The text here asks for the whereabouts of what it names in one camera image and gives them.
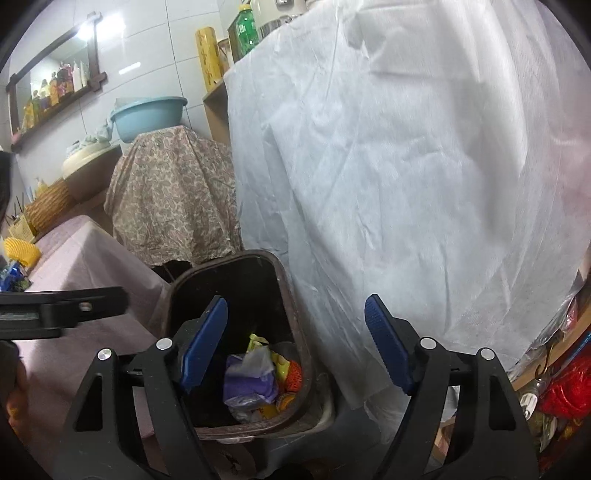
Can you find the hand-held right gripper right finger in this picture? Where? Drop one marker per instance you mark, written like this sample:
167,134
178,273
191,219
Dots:
388,346

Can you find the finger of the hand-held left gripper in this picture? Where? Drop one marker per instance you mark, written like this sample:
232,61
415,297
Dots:
92,302

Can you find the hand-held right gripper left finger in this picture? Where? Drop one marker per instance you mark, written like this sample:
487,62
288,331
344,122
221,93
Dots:
205,341

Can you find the yellow-green snack packet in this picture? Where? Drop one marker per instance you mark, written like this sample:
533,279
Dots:
257,342

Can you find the blue green foil wrapper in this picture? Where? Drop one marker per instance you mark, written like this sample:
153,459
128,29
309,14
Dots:
14,274

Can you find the purple plastic bag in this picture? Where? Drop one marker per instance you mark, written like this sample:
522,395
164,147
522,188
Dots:
249,385

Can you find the dark plastic bin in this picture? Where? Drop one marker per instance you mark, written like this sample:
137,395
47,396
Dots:
249,286

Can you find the orange mesh foam net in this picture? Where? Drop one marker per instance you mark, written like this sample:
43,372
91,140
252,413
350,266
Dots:
293,374

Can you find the person's left hand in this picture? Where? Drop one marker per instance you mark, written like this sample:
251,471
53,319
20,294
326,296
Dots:
15,410

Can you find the beige plastic tub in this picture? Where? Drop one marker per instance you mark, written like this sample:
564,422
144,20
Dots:
324,410

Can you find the dark wooden counter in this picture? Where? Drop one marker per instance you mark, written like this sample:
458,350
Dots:
94,205

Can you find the yellow chopstick holder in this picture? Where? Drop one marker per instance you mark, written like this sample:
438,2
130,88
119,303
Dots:
21,227

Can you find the wicker basket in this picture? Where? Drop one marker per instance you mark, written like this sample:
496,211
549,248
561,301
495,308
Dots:
51,205

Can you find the bundle of chopsticks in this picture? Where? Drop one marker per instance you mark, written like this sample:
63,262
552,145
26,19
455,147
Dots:
23,207

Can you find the yellow soap bottle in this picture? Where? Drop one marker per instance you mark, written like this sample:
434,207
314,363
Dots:
41,187

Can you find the brown and beige pot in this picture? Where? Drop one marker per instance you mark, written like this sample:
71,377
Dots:
90,170

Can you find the paisley patterned cloth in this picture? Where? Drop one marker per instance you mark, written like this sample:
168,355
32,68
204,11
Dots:
175,198

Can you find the light blue towel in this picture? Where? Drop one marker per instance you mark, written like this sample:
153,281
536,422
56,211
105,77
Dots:
92,138

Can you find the small pink pot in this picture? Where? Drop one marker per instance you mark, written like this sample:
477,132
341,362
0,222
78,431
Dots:
16,136

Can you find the red plastic bag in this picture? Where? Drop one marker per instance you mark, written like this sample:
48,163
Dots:
565,392

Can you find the white cloth cover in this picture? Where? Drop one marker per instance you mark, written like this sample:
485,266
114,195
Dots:
392,161

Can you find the blue plastic basin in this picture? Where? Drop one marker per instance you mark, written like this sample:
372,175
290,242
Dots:
147,120

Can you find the row of condiment bottles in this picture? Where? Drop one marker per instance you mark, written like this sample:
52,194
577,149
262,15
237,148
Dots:
60,85

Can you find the light wooden cabinet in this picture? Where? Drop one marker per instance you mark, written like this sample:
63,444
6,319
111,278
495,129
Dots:
217,115

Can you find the wooden framed mirror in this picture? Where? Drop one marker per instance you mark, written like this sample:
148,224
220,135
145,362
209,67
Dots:
51,69

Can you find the yellow cylinder tube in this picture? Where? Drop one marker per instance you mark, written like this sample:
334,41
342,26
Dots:
207,60

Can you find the glass jar wooden lid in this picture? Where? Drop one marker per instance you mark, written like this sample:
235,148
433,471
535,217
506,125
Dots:
224,55

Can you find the green soda bottle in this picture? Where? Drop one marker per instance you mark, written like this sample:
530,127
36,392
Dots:
244,32

